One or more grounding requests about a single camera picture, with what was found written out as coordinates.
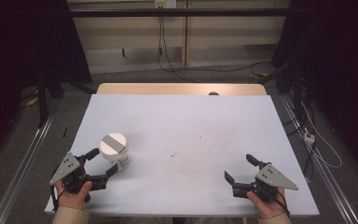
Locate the dark table grommet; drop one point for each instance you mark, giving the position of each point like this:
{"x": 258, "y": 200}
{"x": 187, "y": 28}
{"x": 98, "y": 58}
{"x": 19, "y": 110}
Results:
{"x": 213, "y": 93}

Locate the person's left hand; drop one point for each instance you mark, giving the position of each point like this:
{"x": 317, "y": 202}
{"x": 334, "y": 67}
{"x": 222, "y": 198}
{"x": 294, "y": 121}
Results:
{"x": 73, "y": 200}

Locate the metal floor rail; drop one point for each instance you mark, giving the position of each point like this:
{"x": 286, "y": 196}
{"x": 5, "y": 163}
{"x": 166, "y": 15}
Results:
{"x": 21, "y": 174}
{"x": 326, "y": 174}

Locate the black metal stand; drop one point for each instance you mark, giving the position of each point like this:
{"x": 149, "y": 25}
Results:
{"x": 42, "y": 99}

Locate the white wall socket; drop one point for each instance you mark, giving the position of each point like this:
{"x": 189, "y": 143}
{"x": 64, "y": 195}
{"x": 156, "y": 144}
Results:
{"x": 165, "y": 3}

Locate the small black stick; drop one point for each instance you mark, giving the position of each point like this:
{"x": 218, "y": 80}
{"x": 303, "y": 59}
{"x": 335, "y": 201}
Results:
{"x": 64, "y": 132}

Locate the wooden table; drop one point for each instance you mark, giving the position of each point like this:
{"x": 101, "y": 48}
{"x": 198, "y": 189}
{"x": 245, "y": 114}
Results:
{"x": 167, "y": 88}

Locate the person's right hand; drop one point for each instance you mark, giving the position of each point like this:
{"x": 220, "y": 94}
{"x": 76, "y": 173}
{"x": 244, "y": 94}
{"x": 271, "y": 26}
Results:
{"x": 270, "y": 210}

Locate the wooden wall post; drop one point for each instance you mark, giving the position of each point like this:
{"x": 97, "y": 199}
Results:
{"x": 185, "y": 37}

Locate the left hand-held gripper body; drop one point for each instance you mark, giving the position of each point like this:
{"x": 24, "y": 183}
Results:
{"x": 65, "y": 168}

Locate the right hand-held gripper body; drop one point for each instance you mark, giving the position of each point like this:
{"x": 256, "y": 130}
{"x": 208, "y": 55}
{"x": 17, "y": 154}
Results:
{"x": 273, "y": 177}

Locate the black curtain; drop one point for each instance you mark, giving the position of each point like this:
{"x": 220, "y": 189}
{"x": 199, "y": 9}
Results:
{"x": 335, "y": 62}
{"x": 24, "y": 56}

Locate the white power strip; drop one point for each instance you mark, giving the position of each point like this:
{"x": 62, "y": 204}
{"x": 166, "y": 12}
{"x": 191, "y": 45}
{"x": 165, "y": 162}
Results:
{"x": 309, "y": 137}

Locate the white board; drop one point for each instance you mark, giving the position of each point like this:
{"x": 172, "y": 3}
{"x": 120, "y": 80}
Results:
{"x": 183, "y": 130}

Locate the black horizontal bar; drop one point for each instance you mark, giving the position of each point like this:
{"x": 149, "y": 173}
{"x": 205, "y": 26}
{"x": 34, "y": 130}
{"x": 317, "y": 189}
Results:
{"x": 180, "y": 12}

